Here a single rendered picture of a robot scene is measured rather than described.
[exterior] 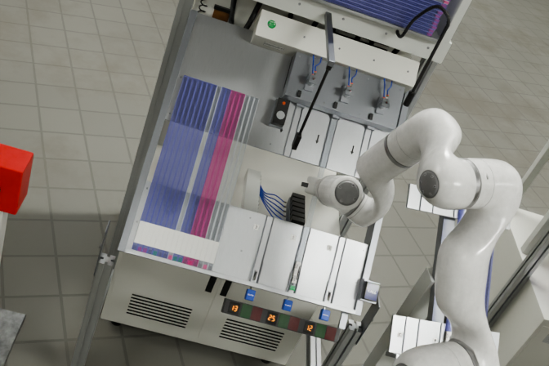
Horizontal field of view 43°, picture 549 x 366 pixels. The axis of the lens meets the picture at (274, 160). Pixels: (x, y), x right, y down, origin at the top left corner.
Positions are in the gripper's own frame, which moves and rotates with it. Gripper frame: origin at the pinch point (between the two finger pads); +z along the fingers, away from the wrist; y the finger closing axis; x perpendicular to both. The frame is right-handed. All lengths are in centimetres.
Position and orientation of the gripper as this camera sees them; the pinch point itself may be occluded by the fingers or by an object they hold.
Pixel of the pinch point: (317, 189)
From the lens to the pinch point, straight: 199.8
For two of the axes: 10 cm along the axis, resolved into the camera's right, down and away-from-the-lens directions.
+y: -9.4, -2.9, -1.6
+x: -2.8, 9.6, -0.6
